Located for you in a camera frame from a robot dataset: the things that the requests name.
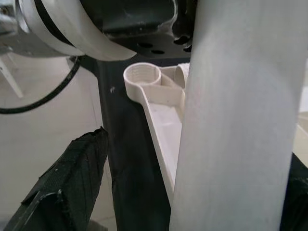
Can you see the white plastic children table top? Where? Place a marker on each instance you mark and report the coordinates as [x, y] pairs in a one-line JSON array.
[[156, 115]]

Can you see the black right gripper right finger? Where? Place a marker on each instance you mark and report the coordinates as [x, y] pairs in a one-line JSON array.
[[298, 197]]

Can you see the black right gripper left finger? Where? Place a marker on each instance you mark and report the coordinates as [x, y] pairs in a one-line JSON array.
[[67, 180]]

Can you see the black tablecloth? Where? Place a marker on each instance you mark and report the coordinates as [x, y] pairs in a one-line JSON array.
[[130, 156]]

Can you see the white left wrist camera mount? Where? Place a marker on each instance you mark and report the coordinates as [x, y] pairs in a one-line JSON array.
[[91, 38]]

